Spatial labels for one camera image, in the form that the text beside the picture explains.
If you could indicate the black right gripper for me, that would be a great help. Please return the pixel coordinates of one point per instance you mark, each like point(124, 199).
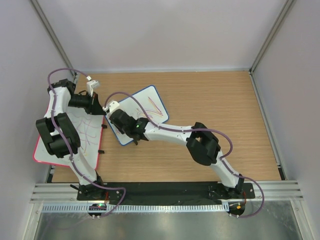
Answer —
point(115, 124)

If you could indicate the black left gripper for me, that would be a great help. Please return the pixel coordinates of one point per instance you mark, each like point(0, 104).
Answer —
point(94, 107)

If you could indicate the blue framed whiteboard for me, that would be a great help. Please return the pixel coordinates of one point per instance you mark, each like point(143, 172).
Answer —
point(151, 102)

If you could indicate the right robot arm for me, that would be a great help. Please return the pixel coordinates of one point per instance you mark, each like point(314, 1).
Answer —
point(200, 141)

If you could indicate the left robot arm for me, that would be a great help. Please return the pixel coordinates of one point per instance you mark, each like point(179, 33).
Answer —
point(62, 140)

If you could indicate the pink framed whiteboard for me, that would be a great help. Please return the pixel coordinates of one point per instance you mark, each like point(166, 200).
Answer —
point(89, 129)

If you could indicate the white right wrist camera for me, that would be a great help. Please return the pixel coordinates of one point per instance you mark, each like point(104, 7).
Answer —
point(111, 107)

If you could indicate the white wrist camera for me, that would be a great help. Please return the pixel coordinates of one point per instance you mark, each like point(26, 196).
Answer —
point(91, 85)
point(111, 107)

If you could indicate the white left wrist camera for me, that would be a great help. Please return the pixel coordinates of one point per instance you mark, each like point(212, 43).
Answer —
point(91, 85)

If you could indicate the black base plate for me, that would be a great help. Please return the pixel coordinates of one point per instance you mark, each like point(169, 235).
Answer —
point(164, 193)

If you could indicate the white slotted cable duct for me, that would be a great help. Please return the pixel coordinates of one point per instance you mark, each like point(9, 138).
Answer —
point(100, 208)

